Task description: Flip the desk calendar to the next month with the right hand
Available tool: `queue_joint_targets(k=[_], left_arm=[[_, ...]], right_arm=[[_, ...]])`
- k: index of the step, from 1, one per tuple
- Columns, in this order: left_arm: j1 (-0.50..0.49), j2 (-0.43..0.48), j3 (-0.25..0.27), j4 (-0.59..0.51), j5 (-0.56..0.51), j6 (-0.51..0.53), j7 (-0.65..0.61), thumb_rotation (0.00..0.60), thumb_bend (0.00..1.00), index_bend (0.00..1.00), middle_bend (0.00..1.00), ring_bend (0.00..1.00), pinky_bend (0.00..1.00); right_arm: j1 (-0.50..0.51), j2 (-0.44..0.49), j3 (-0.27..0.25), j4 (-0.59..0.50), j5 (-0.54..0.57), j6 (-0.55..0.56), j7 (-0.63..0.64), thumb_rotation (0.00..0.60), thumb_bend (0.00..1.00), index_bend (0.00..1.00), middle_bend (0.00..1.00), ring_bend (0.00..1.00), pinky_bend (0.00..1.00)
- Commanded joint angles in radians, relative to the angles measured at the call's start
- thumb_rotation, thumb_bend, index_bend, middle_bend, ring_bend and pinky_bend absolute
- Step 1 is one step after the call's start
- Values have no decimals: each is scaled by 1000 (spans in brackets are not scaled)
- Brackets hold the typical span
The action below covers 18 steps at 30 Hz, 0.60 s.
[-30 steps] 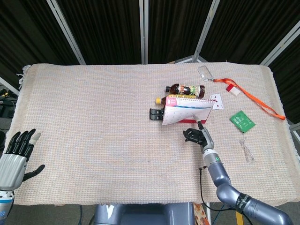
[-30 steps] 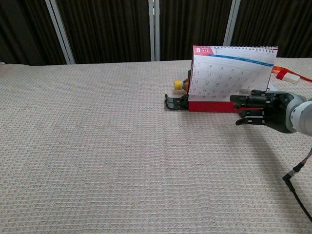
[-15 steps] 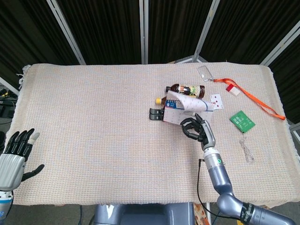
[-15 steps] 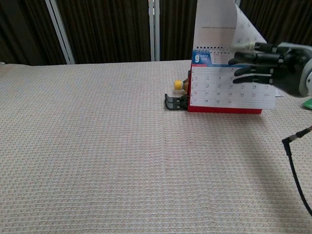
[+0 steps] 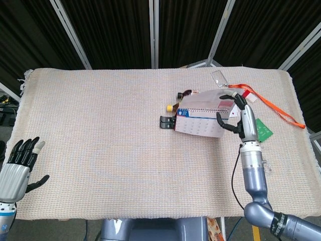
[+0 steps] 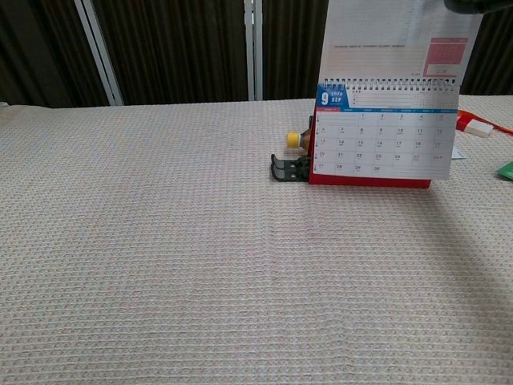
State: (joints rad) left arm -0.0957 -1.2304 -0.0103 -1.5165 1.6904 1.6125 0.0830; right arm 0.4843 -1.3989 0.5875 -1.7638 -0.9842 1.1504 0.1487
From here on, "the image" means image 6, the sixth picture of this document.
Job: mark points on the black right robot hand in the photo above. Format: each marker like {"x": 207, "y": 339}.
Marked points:
{"x": 477, "y": 5}

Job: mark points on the red desk calendar spiral bound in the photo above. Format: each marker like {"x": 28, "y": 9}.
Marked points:
{"x": 380, "y": 144}

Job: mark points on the red flat box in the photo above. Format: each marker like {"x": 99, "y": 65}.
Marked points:
{"x": 465, "y": 118}

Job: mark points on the white rectangular block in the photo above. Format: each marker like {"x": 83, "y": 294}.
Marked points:
{"x": 479, "y": 129}

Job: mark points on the small white blue card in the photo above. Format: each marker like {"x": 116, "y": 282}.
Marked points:
{"x": 460, "y": 154}

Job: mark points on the green packet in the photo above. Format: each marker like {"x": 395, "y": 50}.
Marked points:
{"x": 507, "y": 170}

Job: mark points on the brown bottle yellow cap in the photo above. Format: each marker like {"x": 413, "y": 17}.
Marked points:
{"x": 305, "y": 138}

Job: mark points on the black plastic clip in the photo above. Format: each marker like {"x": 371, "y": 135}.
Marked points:
{"x": 282, "y": 159}
{"x": 281, "y": 175}

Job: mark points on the beige woven tablecloth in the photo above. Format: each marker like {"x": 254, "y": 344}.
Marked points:
{"x": 160, "y": 240}

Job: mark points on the dark screen panel white frame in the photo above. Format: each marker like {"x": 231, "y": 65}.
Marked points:
{"x": 40, "y": 48}
{"x": 495, "y": 52}
{"x": 292, "y": 44}
{"x": 172, "y": 48}

